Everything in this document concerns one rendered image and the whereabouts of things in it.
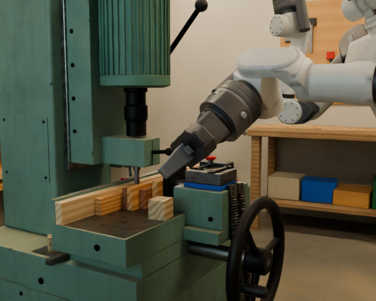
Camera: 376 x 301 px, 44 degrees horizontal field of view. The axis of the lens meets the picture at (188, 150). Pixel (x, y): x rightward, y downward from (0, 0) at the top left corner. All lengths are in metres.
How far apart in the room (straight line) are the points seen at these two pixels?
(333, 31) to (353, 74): 3.59
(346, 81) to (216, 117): 0.21
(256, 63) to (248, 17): 3.76
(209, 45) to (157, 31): 3.57
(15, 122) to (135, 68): 0.40
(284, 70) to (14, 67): 0.78
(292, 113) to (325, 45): 2.94
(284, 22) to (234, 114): 0.72
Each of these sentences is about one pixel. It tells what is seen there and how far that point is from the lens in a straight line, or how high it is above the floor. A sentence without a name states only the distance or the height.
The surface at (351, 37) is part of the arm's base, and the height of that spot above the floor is 1.34.
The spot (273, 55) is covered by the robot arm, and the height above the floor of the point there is 1.25.
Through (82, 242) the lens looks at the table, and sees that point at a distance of 1.02.
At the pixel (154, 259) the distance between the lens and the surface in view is 1.04.
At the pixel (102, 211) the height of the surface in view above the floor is 0.91.
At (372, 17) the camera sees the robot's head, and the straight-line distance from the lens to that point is 1.27.
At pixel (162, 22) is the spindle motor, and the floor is 1.35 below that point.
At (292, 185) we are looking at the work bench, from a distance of 4.04.
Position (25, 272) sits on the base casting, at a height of 0.75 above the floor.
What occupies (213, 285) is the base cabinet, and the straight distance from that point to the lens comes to 1.31.
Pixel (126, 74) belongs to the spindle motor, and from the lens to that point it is 1.11.
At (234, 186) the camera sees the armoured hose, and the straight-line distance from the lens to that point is 1.08.
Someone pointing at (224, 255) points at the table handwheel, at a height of 0.81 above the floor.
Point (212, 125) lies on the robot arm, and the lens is 0.77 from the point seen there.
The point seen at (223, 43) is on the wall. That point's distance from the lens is 4.64.
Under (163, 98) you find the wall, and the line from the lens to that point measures 4.89.
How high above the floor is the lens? 1.20
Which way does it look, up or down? 8 degrees down
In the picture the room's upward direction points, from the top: straight up
